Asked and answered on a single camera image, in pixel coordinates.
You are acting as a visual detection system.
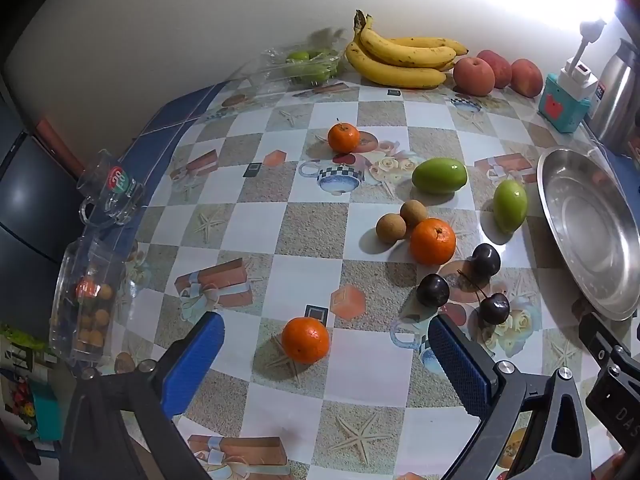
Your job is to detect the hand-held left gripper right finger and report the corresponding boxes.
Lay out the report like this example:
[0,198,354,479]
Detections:
[428,313,597,480]

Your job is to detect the colourful printed bag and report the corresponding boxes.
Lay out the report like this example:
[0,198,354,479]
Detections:
[0,325,58,461]

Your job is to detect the yellow banana bunch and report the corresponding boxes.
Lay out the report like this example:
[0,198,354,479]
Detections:
[345,9,469,89]

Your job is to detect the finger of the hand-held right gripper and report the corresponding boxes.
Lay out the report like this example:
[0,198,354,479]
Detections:
[578,312,633,368]

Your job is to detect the glass mug with red-green logo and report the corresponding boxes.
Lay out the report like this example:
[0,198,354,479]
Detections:
[76,149,146,226]

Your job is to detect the cluster of green limes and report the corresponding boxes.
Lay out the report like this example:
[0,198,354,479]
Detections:
[285,49,341,86]

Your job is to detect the checkered printed tablecloth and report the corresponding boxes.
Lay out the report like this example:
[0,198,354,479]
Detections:
[75,80,640,480]

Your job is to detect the pile of longans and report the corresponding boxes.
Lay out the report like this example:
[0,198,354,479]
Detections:
[75,280,115,353]

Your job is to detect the stainless steel kettle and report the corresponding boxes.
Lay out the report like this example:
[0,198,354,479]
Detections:
[589,39,640,146]

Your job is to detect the teal plastic box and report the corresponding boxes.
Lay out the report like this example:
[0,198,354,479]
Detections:
[537,74,592,134]

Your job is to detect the clear plastic bag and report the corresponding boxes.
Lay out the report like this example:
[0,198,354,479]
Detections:
[227,47,346,93]

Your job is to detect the dark cabinet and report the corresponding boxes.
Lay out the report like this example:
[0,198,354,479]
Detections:
[0,75,86,361]

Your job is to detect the pale orange peach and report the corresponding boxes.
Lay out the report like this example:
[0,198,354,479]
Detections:
[453,57,496,97]

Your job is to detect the clear plastic box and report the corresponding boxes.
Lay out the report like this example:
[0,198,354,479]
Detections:
[50,237,138,366]

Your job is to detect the red apple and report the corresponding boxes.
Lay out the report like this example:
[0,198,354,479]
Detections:
[510,58,544,98]
[476,50,513,89]

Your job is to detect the brown longan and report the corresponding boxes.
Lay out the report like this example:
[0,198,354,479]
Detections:
[376,213,407,245]
[400,200,428,227]

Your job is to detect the green oval fruit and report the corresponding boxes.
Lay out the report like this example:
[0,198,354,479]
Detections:
[411,157,469,195]
[493,180,528,235]

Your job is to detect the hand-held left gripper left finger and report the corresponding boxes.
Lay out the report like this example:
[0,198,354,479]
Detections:
[59,311,227,480]

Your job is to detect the dark red cherry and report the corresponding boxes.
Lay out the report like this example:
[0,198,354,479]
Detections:
[469,243,502,277]
[457,269,511,325]
[416,273,451,309]

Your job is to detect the large orange mandarin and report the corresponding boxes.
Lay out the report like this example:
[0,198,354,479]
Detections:
[410,217,457,266]

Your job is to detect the stainless steel basin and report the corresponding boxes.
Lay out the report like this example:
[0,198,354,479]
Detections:
[536,147,640,322]

